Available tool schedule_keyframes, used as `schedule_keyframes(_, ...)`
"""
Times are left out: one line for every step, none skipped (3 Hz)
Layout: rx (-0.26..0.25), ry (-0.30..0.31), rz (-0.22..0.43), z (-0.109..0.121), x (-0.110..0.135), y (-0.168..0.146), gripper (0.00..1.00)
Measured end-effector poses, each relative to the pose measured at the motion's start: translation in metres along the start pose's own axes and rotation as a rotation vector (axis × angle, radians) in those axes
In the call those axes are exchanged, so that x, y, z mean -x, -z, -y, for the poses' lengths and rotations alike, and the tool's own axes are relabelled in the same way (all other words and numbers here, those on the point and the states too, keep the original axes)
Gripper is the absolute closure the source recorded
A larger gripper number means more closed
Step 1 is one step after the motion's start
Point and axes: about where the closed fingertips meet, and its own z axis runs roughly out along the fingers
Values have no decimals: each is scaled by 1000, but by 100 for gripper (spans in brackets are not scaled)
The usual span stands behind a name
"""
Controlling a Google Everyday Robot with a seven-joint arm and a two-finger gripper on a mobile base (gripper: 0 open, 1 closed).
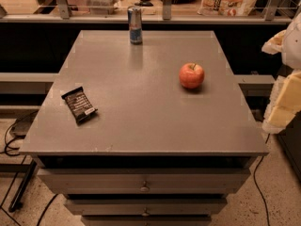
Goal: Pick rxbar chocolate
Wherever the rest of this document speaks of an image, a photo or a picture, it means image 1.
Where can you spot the printed snack bag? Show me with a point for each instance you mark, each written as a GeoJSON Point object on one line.
{"type": "Point", "coordinates": [230, 0]}

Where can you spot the round metal top drawer knob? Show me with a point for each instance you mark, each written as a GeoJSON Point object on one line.
{"type": "Point", "coordinates": [145, 188]}

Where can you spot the grey metal railing shelf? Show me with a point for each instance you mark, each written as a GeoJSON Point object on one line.
{"type": "Point", "coordinates": [153, 12]}

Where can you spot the grey drawer cabinet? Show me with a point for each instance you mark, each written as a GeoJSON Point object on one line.
{"type": "Point", "coordinates": [193, 147]}

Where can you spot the round metal drawer knob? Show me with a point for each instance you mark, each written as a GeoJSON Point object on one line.
{"type": "Point", "coordinates": [145, 213]}
{"type": "Point", "coordinates": [145, 188]}

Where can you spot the red apple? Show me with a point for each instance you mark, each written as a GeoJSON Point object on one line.
{"type": "Point", "coordinates": [191, 75]}

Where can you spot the grey power box on floor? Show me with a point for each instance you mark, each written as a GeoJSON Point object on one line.
{"type": "Point", "coordinates": [22, 125]}

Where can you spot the dark chocolate rxbar wrapper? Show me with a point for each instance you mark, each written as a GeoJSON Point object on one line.
{"type": "Point", "coordinates": [79, 105]}

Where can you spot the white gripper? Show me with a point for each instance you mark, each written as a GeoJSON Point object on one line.
{"type": "Point", "coordinates": [293, 47]}

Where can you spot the blue silver energy drink can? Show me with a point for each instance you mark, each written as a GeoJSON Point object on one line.
{"type": "Point", "coordinates": [135, 24]}

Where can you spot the black metal stand leg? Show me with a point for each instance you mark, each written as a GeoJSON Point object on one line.
{"type": "Point", "coordinates": [27, 171]}

